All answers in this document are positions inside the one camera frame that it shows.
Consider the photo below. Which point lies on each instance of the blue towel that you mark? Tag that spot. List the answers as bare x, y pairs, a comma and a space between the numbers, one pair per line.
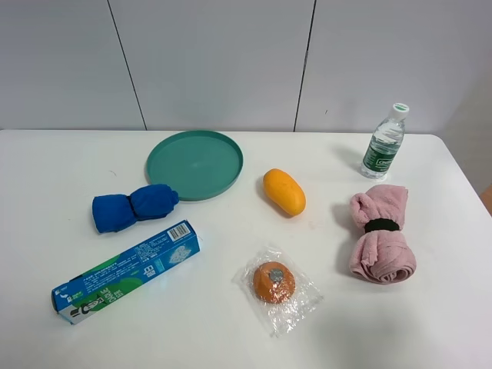
116, 212

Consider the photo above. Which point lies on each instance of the yellow mango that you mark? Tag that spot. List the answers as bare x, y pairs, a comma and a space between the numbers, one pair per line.
284, 191

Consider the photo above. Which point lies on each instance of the teal round plate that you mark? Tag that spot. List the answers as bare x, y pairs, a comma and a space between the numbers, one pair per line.
197, 164

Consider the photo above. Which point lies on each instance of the orange item in plastic bag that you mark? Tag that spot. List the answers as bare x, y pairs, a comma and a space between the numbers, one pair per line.
280, 294

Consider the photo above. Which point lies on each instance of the clear water bottle green label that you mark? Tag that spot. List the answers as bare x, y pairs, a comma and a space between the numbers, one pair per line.
385, 143

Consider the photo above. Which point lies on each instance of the pink rolled towel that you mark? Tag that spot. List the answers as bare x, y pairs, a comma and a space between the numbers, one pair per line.
381, 255

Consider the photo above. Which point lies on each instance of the blue toothpaste box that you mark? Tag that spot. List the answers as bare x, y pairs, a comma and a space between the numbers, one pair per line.
111, 280

